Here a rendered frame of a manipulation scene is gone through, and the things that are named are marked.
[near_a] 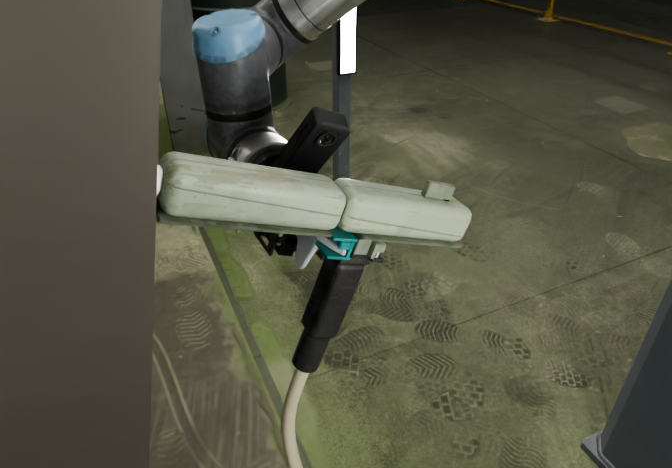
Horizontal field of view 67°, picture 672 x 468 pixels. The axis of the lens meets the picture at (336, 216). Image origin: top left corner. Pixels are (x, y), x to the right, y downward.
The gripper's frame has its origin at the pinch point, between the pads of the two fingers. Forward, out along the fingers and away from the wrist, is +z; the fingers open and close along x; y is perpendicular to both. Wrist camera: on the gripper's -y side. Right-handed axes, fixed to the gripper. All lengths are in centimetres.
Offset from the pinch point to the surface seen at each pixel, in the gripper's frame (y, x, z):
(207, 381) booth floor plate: 74, -22, -61
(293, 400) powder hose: 20.6, -0.8, -0.8
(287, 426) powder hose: 24.4, -1.4, -0.7
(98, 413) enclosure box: -4.1, 25.5, 22.7
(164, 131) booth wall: 50, -33, -198
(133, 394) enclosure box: -4.8, 24.6, 22.7
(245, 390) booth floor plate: 71, -29, -54
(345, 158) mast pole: 22, -75, -114
